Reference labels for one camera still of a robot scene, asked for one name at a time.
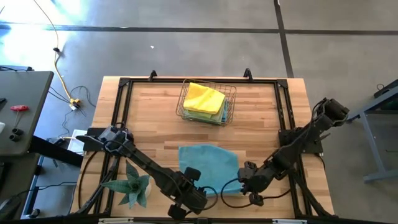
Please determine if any yellow power cable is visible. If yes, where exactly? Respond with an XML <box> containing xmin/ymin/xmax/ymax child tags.
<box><xmin>32</xmin><ymin>0</ymin><xmax>78</xmax><ymax>104</ymax></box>

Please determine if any black floor cable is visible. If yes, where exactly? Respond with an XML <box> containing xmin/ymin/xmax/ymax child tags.
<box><xmin>46</xmin><ymin>84</ymin><xmax>91</xmax><ymax>138</ymax></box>

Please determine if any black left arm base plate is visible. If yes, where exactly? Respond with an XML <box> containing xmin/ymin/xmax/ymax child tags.
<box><xmin>76</xmin><ymin>128</ymin><xmax>129</xmax><ymax>153</ymax></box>

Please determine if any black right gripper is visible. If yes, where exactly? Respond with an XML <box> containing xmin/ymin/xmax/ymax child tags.
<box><xmin>238</xmin><ymin>161</ymin><xmax>276</xmax><ymax>196</ymax></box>

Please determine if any lime green fluffy towel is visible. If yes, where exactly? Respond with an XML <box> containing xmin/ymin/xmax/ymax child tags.
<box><xmin>185</xmin><ymin>109</ymin><xmax>215</xmax><ymax>121</ymax></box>

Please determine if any white box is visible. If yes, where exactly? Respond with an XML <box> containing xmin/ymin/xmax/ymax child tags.
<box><xmin>67</xmin><ymin>129</ymin><xmax>88</xmax><ymax>156</ymax></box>

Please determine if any black table beam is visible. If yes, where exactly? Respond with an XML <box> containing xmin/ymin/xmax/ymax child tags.
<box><xmin>29</xmin><ymin>135</ymin><xmax>85</xmax><ymax>168</ymax></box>

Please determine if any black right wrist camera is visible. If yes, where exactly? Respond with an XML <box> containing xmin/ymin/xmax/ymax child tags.
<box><xmin>248</xmin><ymin>192</ymin><xmax>265</xmax><ymax>207</ymax></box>

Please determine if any wire basket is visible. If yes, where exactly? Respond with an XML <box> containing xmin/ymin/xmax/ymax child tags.
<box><xmin>175</xmin><ymin>79</ymin><xmax>237</xmax><ymax>127</ymax></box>

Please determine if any teal blue microfiber towel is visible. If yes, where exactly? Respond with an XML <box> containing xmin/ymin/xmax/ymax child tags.
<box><xmin>178</xmin><ymin>144</ymin><xmax>244</xmax><ymax>197</ymax></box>

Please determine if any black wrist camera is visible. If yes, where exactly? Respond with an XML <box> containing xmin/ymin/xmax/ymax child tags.
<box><xmin>248</xmin><ymin>192</ymin><xmax>265</xmax><ymax>207</ymax></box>
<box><xmin>167</xmin><ymin>203</ymin><xmax>188</xmax><ymax>221</ymax></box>

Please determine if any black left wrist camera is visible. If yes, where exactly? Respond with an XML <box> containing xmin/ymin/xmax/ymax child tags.
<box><xmin>167</xmin><ymin>203</ymin><xmax>188</xmax><ymax>221</ymax></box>

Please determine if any black aluminium table frame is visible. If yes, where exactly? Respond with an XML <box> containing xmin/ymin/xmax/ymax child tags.
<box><xmin>70</xmin><ymin>68</ymin><xmax>336</xmax><ymax>218</ymax></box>

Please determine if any yellow cable plug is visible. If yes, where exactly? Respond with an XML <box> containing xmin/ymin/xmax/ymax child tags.
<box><xmin>68</xmin><ymin>97</ymin><xmax>82</xmax><ymax>111</ymax></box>

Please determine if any blue-grey metal table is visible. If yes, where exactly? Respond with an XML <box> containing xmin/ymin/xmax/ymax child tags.
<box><xmin>343</xmin><ymin>78</ymin><xmax>398</xmax><ymax>184</ymax></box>

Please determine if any red-handled T-handle tool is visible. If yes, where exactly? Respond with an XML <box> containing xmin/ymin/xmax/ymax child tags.
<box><xmin>9</xmin><ymin>105</ymin><xmax>30</xmax><ymax>129</ymax></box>

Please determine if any yellow microfiber towel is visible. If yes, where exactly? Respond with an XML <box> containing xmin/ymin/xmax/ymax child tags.
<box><xmin>183</xmin><ymin>82</ymin><xmax>226</xmax><ymax>115</ymax></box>

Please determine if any black table cable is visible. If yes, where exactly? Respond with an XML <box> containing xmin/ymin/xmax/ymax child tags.
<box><xmin>76</xmin><ymin>151</ymin><xmax>100</xmax><ymax>210</ymax></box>

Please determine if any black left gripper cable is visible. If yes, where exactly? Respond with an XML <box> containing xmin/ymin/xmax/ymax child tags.
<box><xmin>186</xmin><ymin>185</ymin><xmax>219</xmax><ymax>215</ymax></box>

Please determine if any white frame bracket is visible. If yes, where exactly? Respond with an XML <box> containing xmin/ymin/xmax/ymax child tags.
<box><xmin>98</xmin><ymin>217</ymin><xmax>134</xmax><ymax>223</ymax></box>
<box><xmin>272</xmin><ymin>218</ymin><xmax>308</xmax><ymax>224</ymax></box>

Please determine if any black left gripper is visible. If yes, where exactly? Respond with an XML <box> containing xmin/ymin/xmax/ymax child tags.
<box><xmin>169</xmin><ymin>178</ymin><xmax>209</xmax><ymax>216</ymax></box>

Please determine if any grey side table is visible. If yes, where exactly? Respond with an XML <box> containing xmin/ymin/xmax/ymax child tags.
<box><xmin>0</xmin><ymin>70</ymin><xmax>55</xmax><ymax>156</ymax></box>

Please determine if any green succulent in white pot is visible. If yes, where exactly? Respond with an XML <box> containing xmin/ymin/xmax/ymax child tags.
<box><xmin>99</xmin><ymin>159</ymin><xmax>152</xmax><ymax>210</ymax></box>

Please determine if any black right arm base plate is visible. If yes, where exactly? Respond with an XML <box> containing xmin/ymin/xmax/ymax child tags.
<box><xmin>278</xmin><ymin>129</ymin><xmax>331</xmax><ymax>156</ymax></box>

